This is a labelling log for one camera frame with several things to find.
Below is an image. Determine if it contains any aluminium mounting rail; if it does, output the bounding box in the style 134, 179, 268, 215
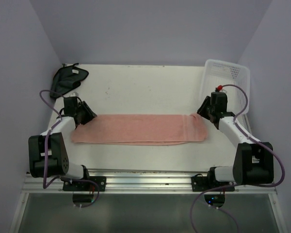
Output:
21, 169, 276, 194

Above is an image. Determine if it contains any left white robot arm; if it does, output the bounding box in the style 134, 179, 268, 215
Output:
28, 96, 97, 191

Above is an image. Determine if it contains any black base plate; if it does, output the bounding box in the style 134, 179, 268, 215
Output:
191, 173, 229, 192
63, 176, 107, 192

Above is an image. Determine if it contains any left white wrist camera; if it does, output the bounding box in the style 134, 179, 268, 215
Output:
72, 92, 79, 97

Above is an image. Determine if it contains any pink towel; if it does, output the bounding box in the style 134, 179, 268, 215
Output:
71, 114, 208, 146

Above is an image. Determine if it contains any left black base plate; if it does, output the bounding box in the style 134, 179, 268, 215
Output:
63, 176, 107, 192

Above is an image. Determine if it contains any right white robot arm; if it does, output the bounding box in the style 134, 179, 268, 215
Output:
197, 92, 274, 191

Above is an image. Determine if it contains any white plastic basket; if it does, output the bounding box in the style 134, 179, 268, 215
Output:
199, 59, 250, 114

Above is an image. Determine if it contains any black cloth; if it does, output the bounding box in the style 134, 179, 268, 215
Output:
49, 63, 89, 100

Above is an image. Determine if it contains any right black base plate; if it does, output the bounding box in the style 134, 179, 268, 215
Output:
191, 173, 229, 192

